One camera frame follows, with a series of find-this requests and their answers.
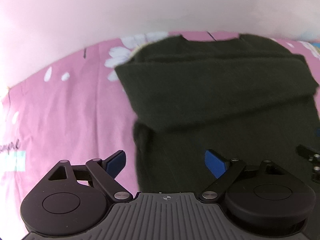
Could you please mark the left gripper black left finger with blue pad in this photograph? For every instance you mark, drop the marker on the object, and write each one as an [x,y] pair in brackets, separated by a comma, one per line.
[103,174]

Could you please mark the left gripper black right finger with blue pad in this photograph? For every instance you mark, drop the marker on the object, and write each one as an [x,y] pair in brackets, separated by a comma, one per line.
[225,172]

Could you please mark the dark green knit sweater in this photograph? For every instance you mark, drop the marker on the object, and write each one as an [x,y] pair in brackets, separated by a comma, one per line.
[248,98]

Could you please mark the pink floral bed sheet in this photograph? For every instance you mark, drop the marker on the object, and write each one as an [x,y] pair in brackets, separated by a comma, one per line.
[77,109]

